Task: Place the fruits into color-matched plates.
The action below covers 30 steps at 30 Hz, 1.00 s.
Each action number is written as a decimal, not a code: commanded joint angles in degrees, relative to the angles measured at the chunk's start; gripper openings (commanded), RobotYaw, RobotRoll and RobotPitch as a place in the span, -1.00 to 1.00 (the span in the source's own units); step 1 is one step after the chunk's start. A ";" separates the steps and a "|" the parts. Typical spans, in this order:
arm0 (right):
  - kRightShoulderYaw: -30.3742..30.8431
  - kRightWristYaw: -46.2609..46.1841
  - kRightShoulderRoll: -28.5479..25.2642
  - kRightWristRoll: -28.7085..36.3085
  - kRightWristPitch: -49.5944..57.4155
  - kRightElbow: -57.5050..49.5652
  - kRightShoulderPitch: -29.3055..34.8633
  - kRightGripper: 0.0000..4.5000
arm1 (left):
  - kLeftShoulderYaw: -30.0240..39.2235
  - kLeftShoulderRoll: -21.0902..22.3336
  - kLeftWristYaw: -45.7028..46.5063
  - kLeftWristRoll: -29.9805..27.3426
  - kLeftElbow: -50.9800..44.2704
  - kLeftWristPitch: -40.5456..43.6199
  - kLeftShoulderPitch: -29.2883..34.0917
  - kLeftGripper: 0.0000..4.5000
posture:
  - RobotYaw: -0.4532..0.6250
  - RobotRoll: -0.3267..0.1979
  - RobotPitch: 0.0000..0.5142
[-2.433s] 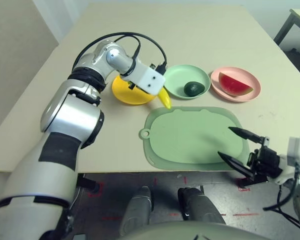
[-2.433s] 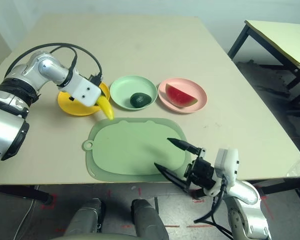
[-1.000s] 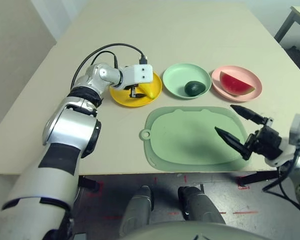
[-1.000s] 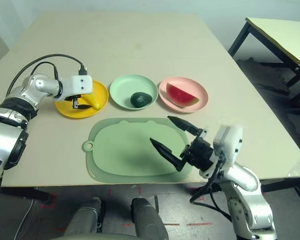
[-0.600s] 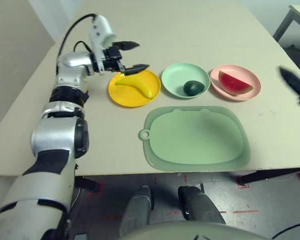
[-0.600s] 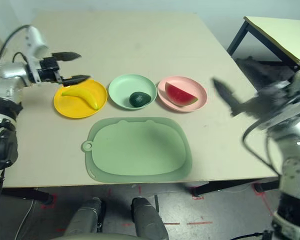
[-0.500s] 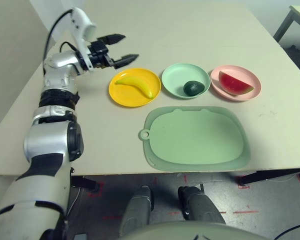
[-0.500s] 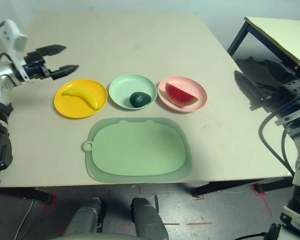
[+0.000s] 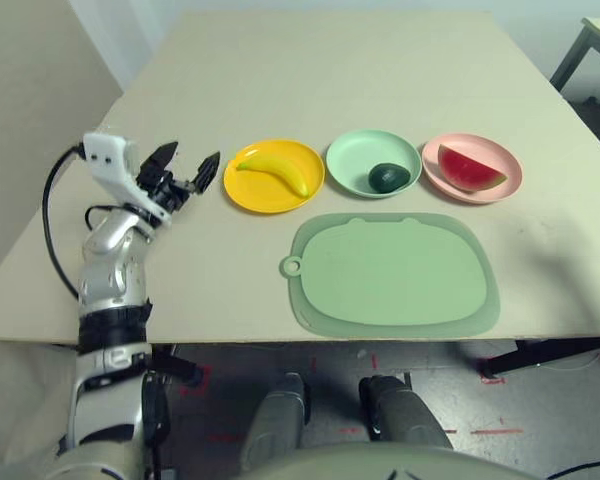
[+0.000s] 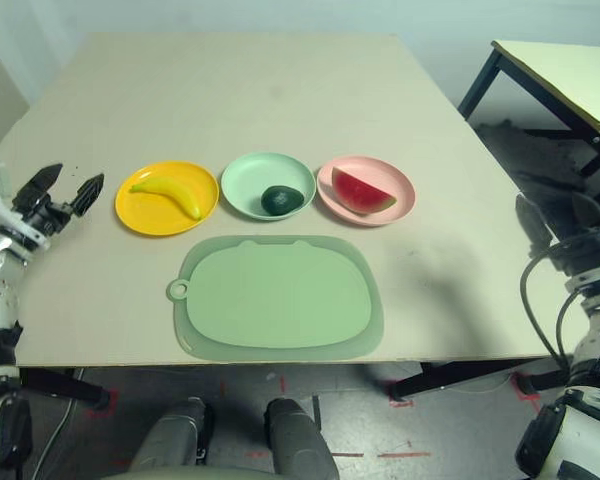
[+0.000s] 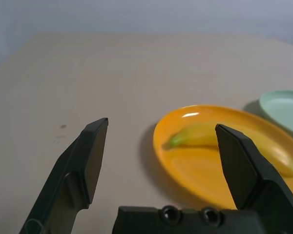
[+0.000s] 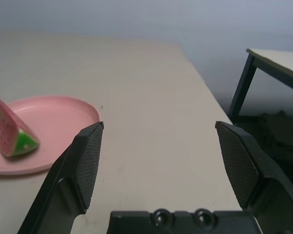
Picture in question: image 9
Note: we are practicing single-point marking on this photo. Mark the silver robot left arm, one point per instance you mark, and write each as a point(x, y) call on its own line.
point(110, 260)

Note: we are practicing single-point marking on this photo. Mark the grey robot right leg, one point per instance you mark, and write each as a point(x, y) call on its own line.
point(400, 412)

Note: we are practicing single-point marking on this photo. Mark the mint green plastic plate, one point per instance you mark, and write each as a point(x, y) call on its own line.
point(355, 160)

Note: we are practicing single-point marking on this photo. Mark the black table foot bar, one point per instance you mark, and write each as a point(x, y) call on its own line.
point(540, 355)
point(180, 367)

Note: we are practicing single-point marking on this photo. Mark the pink plastic plate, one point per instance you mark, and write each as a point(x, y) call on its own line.
point(480, 192)

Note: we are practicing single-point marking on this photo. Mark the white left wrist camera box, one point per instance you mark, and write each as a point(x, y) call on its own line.
point(107, 160)

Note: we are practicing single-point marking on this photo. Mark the grey robot torso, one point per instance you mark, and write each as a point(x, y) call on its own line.
point(405, 465)

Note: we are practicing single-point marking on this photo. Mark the green cutting board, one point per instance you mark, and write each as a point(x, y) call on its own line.
point(390, 280)

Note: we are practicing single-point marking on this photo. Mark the yellow toy banana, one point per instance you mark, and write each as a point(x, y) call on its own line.
point(275, 167)

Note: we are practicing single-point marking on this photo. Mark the red watermelon slice toy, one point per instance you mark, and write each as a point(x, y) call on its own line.
point(465, 170)

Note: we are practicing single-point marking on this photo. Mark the yellow plastic plate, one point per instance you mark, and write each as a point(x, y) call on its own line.
point(260, 192)

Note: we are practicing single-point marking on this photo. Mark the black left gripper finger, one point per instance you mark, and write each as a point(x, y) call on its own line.
point(207, 172)
point(160, 157)

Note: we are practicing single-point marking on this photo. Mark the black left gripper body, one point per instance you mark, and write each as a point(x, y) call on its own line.
point(165, 190)

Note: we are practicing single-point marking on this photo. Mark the dark green toy avocado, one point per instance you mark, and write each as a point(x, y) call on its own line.
point(389, 177)

